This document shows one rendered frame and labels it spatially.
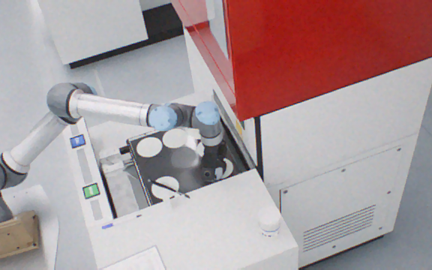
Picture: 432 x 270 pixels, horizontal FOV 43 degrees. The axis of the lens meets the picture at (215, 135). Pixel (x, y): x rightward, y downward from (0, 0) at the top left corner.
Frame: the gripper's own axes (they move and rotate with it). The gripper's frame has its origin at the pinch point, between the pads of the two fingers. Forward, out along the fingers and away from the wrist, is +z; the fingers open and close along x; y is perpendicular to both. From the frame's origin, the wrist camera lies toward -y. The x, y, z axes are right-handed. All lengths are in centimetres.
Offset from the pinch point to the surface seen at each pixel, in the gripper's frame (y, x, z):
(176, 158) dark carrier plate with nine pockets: 8.7, 17.5, 1.4
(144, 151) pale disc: 10.4, 31.1, 1.3
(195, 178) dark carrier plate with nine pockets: 0.1, 8.1, 1.4
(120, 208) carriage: -15.1, 33.2, 3.3
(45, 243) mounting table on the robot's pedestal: -30, 59, 9
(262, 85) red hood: 5.0, -17.8, -44.3
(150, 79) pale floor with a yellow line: 144, 84, 91
